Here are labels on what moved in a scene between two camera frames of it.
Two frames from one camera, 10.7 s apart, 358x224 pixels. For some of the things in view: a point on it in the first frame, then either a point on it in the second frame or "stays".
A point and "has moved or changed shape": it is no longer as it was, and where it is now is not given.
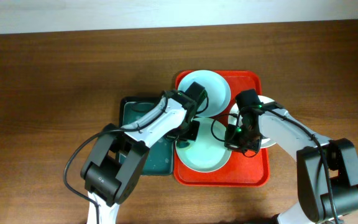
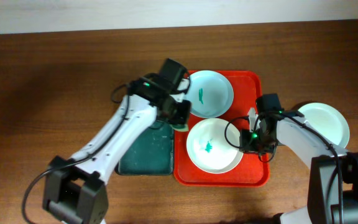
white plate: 235,117 has moved or changed shape
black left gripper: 192,136 → 181,117
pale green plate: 208,153 → 329,121
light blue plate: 219,92 stays
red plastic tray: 244,169 stays
